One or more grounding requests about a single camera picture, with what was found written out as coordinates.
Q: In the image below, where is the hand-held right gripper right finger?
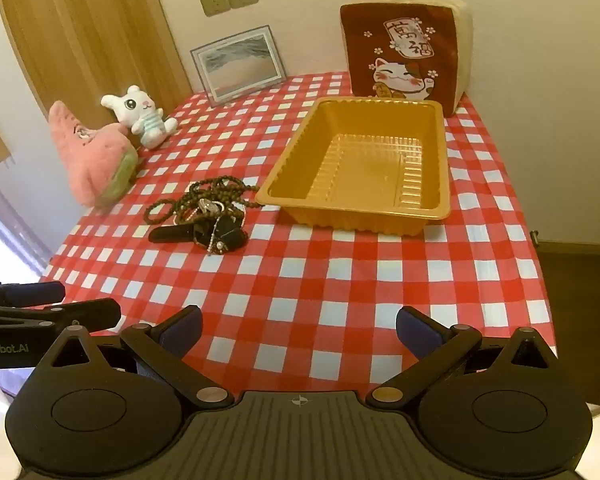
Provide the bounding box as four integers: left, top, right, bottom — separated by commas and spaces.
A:
372, 306, 561, 408

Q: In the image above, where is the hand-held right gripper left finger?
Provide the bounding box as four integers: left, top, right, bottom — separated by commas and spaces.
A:
37, 305, 236, 408

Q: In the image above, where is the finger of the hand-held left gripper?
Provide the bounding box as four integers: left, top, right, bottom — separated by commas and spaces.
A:
0, 281, 67, 307
0, 299, 122, 335

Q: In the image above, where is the black strap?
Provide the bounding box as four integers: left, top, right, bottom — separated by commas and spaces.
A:
149, 224, 197, 244

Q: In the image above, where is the black wristband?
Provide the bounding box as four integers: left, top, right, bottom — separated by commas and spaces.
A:
192, 216, 251, 255

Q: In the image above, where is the white pearl necklace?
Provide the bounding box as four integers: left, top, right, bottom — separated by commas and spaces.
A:
198, 199, 248, 257

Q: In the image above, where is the dark wooden bead necklace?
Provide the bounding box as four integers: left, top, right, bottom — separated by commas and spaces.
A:
144, 175, 261, 227

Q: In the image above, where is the yellow plastic tray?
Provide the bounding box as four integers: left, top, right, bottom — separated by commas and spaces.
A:
254, 96, 451, 237

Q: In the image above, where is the red white checkered tablecloth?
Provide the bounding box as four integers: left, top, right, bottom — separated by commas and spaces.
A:
39, 71, 561, 411

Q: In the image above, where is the pink starfish plush toy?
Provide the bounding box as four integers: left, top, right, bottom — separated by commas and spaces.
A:
48, 100, 141, 211

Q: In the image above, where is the white rabbit plush toy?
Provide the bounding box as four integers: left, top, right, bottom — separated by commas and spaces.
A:
101, 86, 179, 150

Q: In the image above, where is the light wooden panel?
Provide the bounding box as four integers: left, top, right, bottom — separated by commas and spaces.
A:
0, 0, 193, 116

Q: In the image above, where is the red lucky cat box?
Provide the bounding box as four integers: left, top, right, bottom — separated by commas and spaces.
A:
339, 0, 475, 118

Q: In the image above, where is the clear sand picture frame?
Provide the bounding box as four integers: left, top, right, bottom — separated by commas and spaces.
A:
190, 26, 287, 107

